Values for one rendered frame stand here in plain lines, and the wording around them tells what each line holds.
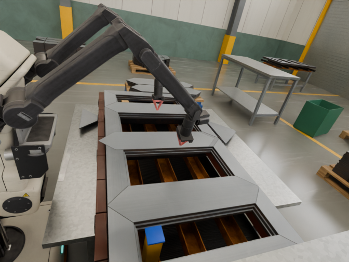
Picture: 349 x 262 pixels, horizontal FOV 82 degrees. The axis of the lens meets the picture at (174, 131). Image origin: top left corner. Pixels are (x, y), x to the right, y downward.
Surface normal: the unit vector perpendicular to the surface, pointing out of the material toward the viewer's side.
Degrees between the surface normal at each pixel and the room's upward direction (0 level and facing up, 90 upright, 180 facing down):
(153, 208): 0
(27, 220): 0
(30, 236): 0
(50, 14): 90
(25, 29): 90
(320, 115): 90
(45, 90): 95
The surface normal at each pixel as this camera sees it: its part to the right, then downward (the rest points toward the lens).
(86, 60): 0.41, 0.64
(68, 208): 0.18, -0.85
